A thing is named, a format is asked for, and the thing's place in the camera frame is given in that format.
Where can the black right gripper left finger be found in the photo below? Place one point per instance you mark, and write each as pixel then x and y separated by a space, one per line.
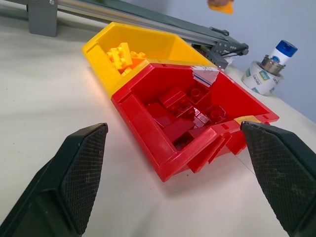
pixel 74 177

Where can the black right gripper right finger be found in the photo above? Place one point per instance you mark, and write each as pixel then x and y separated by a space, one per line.
pixel 279 168

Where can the orange-yellow toy brick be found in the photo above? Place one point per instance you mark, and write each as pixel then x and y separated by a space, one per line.
pixel 138 60
pixel 223 8

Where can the grey conveyor belt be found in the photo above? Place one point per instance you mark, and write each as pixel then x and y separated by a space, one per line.
pixel 158 19

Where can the person's bare hand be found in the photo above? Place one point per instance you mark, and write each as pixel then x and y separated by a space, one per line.
pixel 217 2

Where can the red square one-stud brick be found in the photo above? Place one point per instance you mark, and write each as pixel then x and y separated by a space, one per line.
pixel 216 114
pixel 198 93

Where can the red plastic bin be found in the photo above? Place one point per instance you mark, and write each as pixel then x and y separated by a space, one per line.
pixel 145 128

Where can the white label roll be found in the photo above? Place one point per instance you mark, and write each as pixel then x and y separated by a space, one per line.
pixel 256 81

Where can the dark red flat brick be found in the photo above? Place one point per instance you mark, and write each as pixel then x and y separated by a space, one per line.
pixel 179 130

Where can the red sloped toy brick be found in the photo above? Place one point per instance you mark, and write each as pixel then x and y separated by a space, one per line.
pixel 160 114

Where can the red studded toy brick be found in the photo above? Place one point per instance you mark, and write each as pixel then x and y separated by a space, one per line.
pixel 184 111

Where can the white bottle blue cap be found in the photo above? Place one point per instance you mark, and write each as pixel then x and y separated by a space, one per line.
pixel 284 50

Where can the white sticker on bin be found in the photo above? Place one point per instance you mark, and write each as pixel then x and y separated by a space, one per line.
pixel 206 75

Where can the red rectangular toy brick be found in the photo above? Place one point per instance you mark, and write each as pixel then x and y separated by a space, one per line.
pixel 172 96

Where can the yellow long toy brick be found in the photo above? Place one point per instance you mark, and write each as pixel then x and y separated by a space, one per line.
pixel 120 56

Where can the yellow plastic bin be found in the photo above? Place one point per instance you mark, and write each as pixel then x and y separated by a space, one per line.
pixel 148 39

